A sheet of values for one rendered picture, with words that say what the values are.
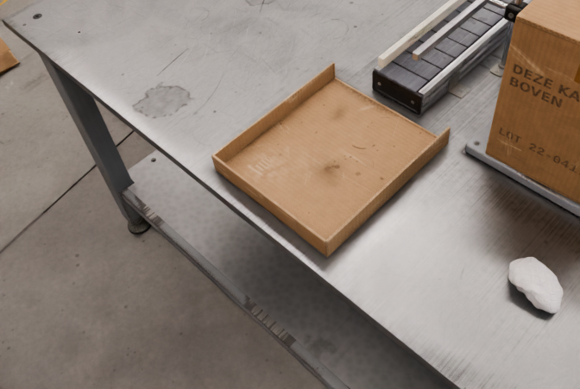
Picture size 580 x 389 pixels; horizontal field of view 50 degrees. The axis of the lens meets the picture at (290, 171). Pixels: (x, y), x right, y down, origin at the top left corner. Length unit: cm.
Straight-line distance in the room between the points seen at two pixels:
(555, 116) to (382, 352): 80
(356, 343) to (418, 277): 64
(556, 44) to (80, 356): 151
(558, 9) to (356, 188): 39
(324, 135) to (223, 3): 47
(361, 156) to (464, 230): 21
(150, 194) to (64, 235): 42
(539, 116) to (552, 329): 29
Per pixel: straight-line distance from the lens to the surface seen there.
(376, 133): 108
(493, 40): 124
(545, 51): 87
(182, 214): 179
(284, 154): 105
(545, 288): 91
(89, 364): 190
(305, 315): 157
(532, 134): 96
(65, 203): 226
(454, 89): 117
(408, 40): 114
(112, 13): 147
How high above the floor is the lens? 162
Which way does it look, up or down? 50 degrees down
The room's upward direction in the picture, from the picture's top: 8 degrees counter-clockwise
